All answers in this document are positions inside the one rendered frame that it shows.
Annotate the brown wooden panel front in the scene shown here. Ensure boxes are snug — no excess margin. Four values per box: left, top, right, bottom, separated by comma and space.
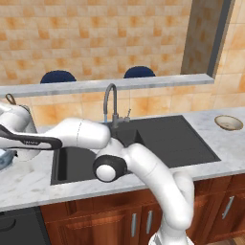
39, 189, 158, 215

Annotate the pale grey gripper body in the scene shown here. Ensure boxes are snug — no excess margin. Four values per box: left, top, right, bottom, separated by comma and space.
0, 149, 19, 172

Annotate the beige bowl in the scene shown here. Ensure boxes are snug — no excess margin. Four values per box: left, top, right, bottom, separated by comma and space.
213, 114, 244, 132

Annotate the black dishwasher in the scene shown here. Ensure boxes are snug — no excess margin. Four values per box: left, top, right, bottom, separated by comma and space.
0, 206, 52, 245

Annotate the silver cupboard handle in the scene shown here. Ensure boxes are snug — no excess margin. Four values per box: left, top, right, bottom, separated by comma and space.
145, 210, 154, 235
221, 195, 235, 220
130, 212, 138, 238

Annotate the brown wooden drawer front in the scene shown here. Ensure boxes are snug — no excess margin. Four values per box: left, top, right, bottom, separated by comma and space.
192, 173, 245, 197

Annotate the dark grey sink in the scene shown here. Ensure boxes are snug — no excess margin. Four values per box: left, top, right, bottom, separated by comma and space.
50, 114, 222, 187

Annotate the brown wooden cupboard door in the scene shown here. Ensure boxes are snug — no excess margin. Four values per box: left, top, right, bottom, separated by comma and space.
43, 206, 144, 245
204, 187, 245, 244
141, 202, 165, 245

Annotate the grey curved tap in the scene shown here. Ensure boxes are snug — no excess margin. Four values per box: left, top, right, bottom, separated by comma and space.
102, 82, 132, 129

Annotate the dark blue chair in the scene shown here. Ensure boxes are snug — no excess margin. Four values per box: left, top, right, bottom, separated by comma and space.
122, 65, 157, 79
39, 69, 78, 85

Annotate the grey metal loop utensil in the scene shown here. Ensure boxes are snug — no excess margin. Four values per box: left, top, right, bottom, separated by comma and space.
4, 93, 17, 106

